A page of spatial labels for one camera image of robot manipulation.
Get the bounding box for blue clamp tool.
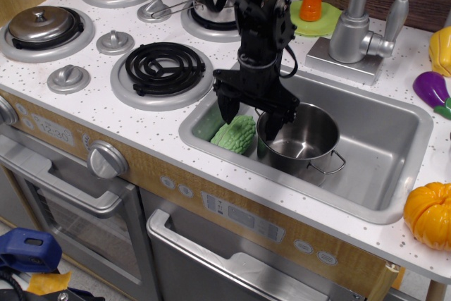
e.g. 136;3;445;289
1;228;63;273

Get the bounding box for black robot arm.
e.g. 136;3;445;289
204;0;299;140

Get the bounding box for purple toy eggplant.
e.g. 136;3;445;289
412;71;450;120

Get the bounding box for orange toy pumpkin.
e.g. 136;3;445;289
403;182;450;252

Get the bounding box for yellow toy bell pepper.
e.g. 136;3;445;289
428;26;451;77

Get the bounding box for silver toy faucet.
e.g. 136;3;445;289
305;0;409;85

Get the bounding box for green toy lettuce leaf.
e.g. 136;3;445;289
290;0;342;37

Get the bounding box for grey stove knob front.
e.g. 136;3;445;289
47;65;91;94

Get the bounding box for silver dishwasher door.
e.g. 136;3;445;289
140;190;364;300

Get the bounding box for grey stove knob back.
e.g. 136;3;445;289
137;0;172;23

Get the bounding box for silver oven dial knob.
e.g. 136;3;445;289
87;140;129;179

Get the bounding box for black coil burner front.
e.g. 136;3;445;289
125;42;206;97

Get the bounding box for steel pot with handles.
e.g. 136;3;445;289
257;103;346;185

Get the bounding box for silver dial knob left edge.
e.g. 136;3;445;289
0;97;18;125

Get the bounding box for orange toy carrot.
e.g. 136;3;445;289
299;0;322;22

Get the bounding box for silver oven door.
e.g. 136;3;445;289
1;125;160;300

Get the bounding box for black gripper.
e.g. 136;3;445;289
213;59;299;141

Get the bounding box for grey stove knob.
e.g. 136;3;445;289
137;0;172;23
47;65;91;94
96;30;135;56

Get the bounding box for grey stove knob middle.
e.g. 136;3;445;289
96;30;135;56

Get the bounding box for grey sink basin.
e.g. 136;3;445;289
179;72;433;224

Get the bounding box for steel lid left burner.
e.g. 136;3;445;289
8;6;85;50

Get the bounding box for green toy bitter gourd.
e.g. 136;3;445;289
210;115;256;154

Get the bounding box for yellow tape piece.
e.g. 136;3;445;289
26;271;72;295

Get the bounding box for steel saucepan with handle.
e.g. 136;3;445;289
149;0;235;24

